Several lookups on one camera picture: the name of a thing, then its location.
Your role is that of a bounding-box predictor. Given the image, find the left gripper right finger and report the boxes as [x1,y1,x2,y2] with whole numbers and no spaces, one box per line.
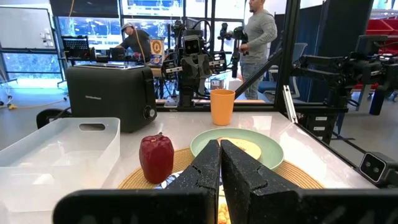
[220,139,300,224]

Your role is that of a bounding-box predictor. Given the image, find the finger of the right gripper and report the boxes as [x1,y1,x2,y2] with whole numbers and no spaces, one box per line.
[181,54,198,79]
[196,54,213,79]

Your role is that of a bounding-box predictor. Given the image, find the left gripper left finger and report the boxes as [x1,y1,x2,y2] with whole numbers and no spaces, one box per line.
[165,139,222,192]

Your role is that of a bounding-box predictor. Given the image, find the red apple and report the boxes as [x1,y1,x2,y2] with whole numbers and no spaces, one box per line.
[138,132,175,185]

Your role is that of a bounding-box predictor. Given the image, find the blue patterned paper bowl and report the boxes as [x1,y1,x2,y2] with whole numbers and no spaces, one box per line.
[154,170,188,192]

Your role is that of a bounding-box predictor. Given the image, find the pale green plate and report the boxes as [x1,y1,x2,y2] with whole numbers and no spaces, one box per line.
[190,127,285,171]

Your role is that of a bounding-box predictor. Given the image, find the cereal pieces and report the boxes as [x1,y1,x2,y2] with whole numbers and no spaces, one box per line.
[217,201,233,224]

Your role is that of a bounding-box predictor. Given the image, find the orange cup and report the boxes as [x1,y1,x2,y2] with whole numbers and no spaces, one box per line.
[210,89,237,127]

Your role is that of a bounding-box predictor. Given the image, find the person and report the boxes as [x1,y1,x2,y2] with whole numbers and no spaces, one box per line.
[240,0,279,101]
[115,22,153,63]

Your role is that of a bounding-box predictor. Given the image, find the round woven straw placemat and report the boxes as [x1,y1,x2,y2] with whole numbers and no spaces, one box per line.
[117,147,326,191]

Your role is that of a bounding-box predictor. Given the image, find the black toaster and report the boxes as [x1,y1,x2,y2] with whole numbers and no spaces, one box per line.
[65,63,159,134]

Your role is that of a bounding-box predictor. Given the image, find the black controller box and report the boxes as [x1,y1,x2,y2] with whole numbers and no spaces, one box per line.
[305,112,336,144]

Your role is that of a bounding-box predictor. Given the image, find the blue chair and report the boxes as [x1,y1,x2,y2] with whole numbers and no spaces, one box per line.
[257,42,309,95]

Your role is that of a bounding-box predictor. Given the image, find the black perforated panel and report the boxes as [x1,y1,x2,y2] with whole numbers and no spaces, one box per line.
[60,35,91,60]

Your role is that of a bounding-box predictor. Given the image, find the black rounded object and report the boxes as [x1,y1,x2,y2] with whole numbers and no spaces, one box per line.
[35,108,73,130]

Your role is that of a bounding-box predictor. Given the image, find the dark blue partition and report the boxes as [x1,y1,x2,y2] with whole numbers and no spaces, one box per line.
[298,0,375,103]

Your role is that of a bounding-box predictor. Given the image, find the clear plastic container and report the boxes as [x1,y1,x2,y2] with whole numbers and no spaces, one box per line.
[0,117,121,224]

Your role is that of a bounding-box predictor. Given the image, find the whiteboard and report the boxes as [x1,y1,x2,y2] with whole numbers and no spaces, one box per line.
[0,6,57,51]

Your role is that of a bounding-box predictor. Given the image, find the red storage bins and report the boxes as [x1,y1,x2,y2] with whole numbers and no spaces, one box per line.
[366,17,398,55]

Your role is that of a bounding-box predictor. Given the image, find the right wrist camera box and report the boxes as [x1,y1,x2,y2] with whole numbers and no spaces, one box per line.
[182,34,202,57]

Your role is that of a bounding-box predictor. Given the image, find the cereal box with orange ring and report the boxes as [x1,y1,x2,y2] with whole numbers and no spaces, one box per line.
[149,35,166,67]

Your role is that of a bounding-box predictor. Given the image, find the white strip bracket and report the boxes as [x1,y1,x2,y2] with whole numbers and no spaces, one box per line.
[282,84,300,124]

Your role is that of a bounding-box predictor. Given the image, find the black stereo camera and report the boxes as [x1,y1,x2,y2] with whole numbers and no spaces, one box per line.
[358,151,398,189]

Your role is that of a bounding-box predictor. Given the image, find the black robot arm with camera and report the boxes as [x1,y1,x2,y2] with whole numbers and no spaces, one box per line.
[291,34,398,116]

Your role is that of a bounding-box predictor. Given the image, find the yellow floor cable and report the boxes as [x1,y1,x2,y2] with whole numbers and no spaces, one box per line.
[0,96,68,111]

